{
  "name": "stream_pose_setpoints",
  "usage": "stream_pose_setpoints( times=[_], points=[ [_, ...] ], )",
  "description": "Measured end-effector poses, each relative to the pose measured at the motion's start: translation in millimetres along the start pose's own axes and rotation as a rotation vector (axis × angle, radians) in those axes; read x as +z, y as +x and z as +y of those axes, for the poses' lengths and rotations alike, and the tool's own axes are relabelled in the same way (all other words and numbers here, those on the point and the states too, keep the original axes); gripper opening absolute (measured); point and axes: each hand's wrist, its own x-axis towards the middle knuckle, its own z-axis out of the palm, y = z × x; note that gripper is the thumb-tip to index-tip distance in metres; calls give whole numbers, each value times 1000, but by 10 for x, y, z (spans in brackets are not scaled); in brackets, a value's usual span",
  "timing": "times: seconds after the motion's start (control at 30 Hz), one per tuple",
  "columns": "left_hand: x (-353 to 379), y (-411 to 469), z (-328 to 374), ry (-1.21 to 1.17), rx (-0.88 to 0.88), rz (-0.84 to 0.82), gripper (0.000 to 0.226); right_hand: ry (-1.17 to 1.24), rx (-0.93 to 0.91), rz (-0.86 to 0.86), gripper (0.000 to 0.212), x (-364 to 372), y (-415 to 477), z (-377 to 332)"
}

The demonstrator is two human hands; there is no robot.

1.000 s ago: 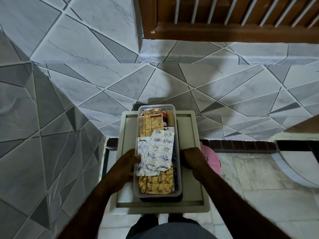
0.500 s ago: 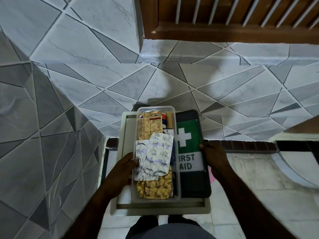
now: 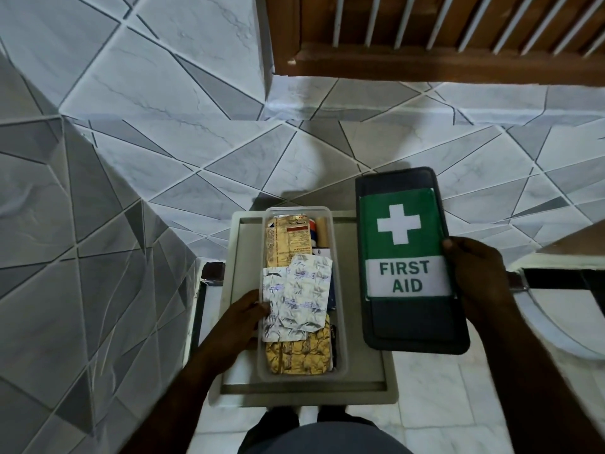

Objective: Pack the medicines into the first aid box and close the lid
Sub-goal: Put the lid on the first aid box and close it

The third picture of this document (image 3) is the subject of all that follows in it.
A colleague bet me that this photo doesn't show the row of white window bars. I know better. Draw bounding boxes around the row of white window bars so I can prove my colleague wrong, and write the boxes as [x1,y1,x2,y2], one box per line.
[331,0,605,58]

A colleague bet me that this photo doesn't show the brown wooden window frame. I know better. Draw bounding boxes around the brown wooden window frame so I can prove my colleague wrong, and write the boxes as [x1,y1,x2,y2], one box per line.
[264,0,605,88]

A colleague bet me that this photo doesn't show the black strap with metal clasp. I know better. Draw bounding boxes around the black strap with metal clasp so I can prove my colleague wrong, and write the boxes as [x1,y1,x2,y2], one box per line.
[507,267,605,294]

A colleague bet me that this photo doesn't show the large silver blister pack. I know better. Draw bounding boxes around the large silver blister pack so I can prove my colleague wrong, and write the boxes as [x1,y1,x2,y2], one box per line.
[282,253,333,333]

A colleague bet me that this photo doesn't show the person's left hand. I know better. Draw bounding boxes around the person's left hand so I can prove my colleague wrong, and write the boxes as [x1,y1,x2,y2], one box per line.
[200,290,273,375]

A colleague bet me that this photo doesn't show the gold blister pack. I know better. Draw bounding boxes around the gold blister pack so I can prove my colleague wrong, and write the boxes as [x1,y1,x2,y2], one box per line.
[264,315,332,377]

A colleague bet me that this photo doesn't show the dark blue medicine box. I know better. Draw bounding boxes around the dark blue medicine box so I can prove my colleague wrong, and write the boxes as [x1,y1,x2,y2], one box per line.
[326,267,339,311]

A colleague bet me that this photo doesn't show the yellow printed medicine strip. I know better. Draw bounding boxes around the yellow printed medicine strip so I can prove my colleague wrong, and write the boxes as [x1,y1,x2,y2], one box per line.
[265,214,314,271]

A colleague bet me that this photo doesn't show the person's right forearm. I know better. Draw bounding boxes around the person's right forearm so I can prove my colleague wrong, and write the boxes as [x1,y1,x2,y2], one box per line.
[472,313,605,454]

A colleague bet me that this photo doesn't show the black and white frame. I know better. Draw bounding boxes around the black and white frame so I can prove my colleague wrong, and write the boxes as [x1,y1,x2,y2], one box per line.
[188,261,227,348]

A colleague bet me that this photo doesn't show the white curved furniture piece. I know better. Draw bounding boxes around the white curved furniture piece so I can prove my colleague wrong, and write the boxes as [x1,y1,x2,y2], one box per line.
[507,254,605,361]

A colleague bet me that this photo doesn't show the clear plastic container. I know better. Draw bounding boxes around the clear plastic container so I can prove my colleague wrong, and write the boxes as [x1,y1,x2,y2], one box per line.
[256,206,349,382]

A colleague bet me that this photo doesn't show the person's grey trousers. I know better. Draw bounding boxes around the person's grey trousers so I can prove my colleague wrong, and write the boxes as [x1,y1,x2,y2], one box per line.
[239,420,414,454]

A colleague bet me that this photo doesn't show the person's right hand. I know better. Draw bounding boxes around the person's right hand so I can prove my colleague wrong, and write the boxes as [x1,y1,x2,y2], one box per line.
[442,236,521,329]

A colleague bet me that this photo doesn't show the small silver blister pack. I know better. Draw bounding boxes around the small silver blister pack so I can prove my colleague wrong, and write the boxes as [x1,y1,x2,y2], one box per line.
[261,266,290,344]

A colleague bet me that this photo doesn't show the person's left forearm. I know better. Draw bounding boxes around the person's left forearm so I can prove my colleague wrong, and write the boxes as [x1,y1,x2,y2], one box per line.
[119,358,228,454]

